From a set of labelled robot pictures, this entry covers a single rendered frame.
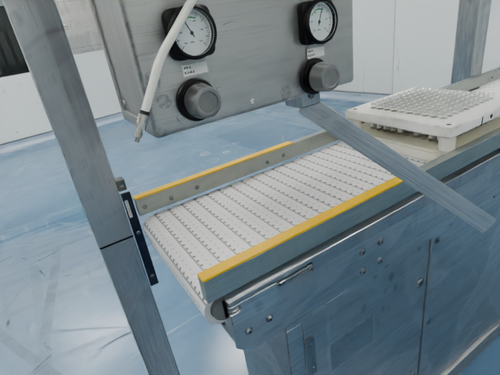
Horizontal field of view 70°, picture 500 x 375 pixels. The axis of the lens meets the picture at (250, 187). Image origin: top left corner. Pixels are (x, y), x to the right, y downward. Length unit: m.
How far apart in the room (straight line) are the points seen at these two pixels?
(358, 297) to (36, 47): 0.65
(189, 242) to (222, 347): 0.95
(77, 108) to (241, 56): 0.34
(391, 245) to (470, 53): 0.78
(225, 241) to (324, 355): 0.32
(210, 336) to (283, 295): 1.03
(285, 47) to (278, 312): 0.33
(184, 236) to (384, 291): 0.42
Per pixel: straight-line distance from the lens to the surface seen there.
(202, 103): 0.28
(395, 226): 0.61
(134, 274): 0.71
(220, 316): 0.46
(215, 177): 0.68
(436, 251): 0.88
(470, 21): 1.27
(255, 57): 0.32
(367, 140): 0.45
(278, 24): 0.34
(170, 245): 0.55
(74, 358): 1.68
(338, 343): 0.75
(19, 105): 5.36
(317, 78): 0.34
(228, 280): 0.42
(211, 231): 0.55
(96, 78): 5.53
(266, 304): 0.48
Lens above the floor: 1.09
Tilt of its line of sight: 25 degrees down
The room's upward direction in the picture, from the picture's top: 9 degrees counter-clockwise
